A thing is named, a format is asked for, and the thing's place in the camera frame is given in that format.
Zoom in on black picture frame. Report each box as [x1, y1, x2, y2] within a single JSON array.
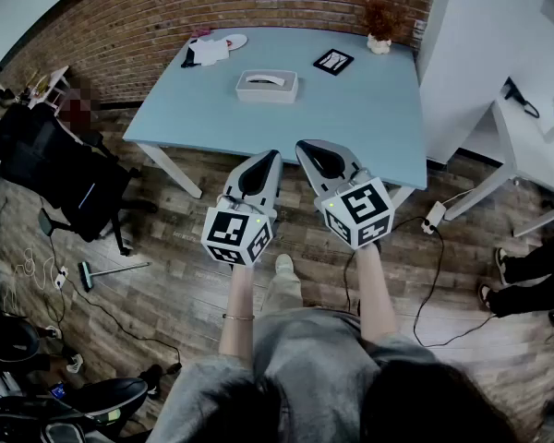
[[312, 48, 355, 78]]

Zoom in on white folded cloth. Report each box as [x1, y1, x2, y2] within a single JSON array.
[[190, 38, 233, 67]]

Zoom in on green floor brush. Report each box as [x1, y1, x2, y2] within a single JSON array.
[[77, 260, 153, 293]]

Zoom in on black floor cable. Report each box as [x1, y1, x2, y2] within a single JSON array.
[[45, 233, 184, 374]]

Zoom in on white table leg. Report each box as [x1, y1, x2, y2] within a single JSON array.
[[137, 142, 205, 200], [386, 184, 417, 212]]

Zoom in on black swivel chair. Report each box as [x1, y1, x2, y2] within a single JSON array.
[[0, 376, 150, 443]]

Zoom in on white side desk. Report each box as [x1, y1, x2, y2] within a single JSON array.
[[441, 76, 554, 239]]

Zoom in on person's left forearm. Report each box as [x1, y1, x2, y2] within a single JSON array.
[[218, 262, 259, 369]]

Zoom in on white shelf rack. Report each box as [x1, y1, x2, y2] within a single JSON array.
[[26, 65, 71, 111]]

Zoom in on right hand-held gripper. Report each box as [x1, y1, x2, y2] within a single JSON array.
[[295, 138, 396, 252]]

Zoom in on person's grey shirt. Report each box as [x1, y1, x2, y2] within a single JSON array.
[[145, 305, 449, 443]]

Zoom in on black tool on desk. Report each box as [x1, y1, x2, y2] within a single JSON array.
[[502, 77, 541, 119]]

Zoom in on dried plant in white pot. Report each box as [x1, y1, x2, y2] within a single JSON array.
[[361, 0, 408, 56]]

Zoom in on black office chair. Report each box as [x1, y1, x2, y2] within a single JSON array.
[[0, 102, 159, 257]]

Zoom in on person's right forearm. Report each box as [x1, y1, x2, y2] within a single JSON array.
[[352, 241, 399, 346]]

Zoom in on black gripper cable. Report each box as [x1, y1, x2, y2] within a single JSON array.
[[343, 216, 500, 349]]

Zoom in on white round plate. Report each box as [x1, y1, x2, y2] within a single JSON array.
[[223, 32, 249, 52]]

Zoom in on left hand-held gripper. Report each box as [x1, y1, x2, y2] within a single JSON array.
[[200, 149, 284, 267]]

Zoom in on person's beige trousers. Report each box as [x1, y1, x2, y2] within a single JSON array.
[[258, 265, 305, 316]]

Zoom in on white extension socket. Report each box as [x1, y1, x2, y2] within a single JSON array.
[[419, 200, 448, 235]]

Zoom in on white tissue box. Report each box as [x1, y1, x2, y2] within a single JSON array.
[[235, 68, 300, 106]]

